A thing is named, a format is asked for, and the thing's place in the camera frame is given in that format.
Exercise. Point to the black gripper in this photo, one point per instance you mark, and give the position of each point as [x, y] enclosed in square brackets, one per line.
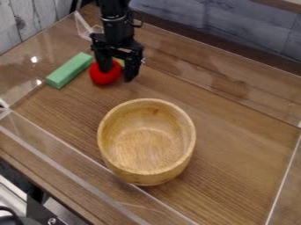
[116, 43]

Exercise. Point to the red plush fruit green stem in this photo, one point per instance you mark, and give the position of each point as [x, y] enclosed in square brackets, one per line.
[104, 78]

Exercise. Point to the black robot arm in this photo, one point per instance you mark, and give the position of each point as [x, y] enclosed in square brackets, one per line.
[111, 7]

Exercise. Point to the green rectangular block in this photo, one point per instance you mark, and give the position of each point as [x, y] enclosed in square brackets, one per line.
[65, 73]

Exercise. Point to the wooden bowl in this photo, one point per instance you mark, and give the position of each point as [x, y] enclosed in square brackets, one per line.
[145, 138]

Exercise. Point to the clear acrylic enclosure walls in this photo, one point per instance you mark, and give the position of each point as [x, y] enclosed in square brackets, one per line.
[242, 180]

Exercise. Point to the black bracket with cable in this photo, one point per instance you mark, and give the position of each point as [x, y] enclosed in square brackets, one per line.
[26, 212]

